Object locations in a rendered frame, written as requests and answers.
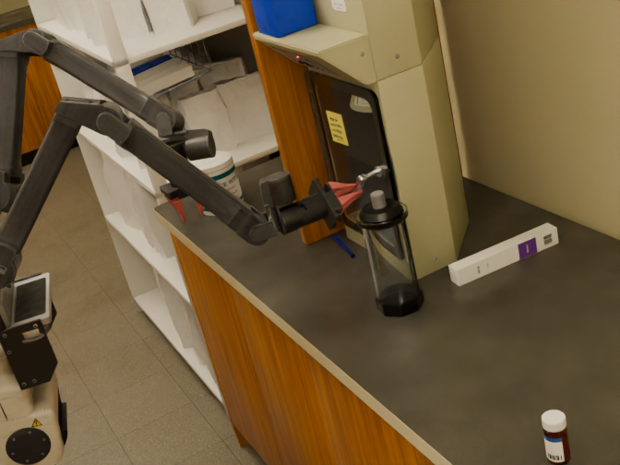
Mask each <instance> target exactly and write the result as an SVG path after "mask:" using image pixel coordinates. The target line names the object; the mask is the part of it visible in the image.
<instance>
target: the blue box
mask: <svg viewBox="0 0 620 465"><path fill-rule="evenodd" d="M251 3H252V7H253V10H254V14H255V18H256V24H257V28H258V32H259V33H262V34H266V35H268V36H272V37H276V38H280V37H283V36H286V35H288V34H291V33H294V32H296V31H299V30H303V29H306V28H309V27H312V26H315V25H316V24H317V20H316V12H315V9H314V4H313V0H251Z"/></svg>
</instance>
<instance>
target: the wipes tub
mask: <svg viewBox="0 0 620 465"><path fill-rule="evenodd" d="M190 162H191V163H193V164H194V165H195V166H196V167H197V168H198V169H200V170H201V171H202V172H204V173H205V174H207V175H208V176H209V177H211V178H212V179H213V180H214V181H216V182H217V183H218V184H220V185H221V186H223V187H224V188H225V189H227V190H228V191H229V192H231V193H232V194H234V195H235V196H237V197H239V198H241V199H242V200H244V198H243V194H242V190H241V186H240V184H239V180H238V176H237V173H236V170H235V166H234V163H233V157H232V154H231V152H229V151H224V150H219V151H216V156H215V157H214V158H208V159H203V160H197V161H190ZM203 214H205V215H208V216H215V215H214V214H212V213H211V212H210V211H208V210H207V209H205V208H204V211H203Z"/></svg>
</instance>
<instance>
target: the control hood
mask: <svg viewBox="0 0 620 465"><path fill-rule="evenodd" d="M253 37H254V38H255V39H256V40H258V41H259V42H262V43H264V44H265V45H267V46H268V47H269V48H271V47H275V48H278V49H281V50H284V51H287V52H290V53H294V54H299V55H302V56H305V57H309V58H310V59H312V60H314V61H316V62H317V63H319V64H321V65H322V66H324V67H325V68H327V69H329V70H330V71H332V72H334V73H335V74H337V75H339V76H341V77H342V78H347V79H349V80H352V81H355V82H359V83H362V84H365V85H369V84H372V83H374V82H376V72H375V68H374V63H373V58H372V54H371V49H370V44H369V40H368V35H366V34H363V33H360V32H356V31H351V30H344V29H340V28H335V27H331V26H328V25H323V24H319V23H317V24H316V25H315V26H312V27H309V28H306V29H303V30H299V31H296V32H294V33H291V34H288V35H286V36H283V37H280V38H276V37H272V36H268V35H266V34H262V33H259V32H258V31H257V32H255V33H254V34H253ZM270 46H271V47H270ZM271 49H273V48H271ZM273 50H275V49H273ZM275 51H276V52H278V51H277V50H275ZM278 53H280V52H278ZM280 54H282V53H280ZM282 55H284V54H282ZM284 56H286V55H284ZM286 57H287V58H289V57H288V56H286ZM289 59H291V58H289ZM291 60H292V59H291ZM292 61H293V60H292ZM294 62H295V61H294ZM295 63H297V62H295ZM297 64H299V63H297Z"/></svg>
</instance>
